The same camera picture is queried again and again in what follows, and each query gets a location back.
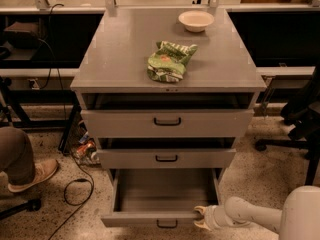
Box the dark box under bench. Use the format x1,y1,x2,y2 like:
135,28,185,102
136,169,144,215
4,21,41,49

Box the grey middle drawer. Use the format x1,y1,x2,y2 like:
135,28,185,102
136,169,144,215
97,149,236,169

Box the crushed cans trash pile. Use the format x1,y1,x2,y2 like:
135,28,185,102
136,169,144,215
75,133,98,163

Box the tan shoe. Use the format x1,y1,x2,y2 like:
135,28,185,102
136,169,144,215
8,159,59,193

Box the black table leg frame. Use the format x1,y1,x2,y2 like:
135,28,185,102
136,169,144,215
0,78,80,154

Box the black office chair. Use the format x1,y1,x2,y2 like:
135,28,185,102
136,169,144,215
255,63,320,185

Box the black floor cable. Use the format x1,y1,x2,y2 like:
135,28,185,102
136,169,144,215
46,150,95,240

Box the black chair base left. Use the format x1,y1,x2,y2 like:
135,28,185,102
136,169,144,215
0,199,42,220

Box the green chip bag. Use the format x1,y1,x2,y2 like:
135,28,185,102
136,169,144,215
147,41,198,83

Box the grey bottom drawer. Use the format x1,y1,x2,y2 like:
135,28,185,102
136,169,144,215
101,168,219,229

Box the grey drawer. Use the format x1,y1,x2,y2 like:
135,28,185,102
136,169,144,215
101,168,219,229
81,109,253,138
97,149,236,169

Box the person leg brown trousers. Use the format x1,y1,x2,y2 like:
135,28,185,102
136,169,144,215
0,127,35,186

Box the white bowl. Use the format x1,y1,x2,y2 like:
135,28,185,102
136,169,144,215
178,10,214,33

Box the grey top drawer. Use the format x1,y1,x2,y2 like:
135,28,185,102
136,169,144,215
81,109,253,138

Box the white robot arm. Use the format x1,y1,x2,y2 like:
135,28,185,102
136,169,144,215
194,186,320,240

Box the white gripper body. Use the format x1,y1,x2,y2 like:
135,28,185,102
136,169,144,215
203,205,227,230

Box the grey drawer cabinet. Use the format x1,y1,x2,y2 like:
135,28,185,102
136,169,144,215
69,6,268,196

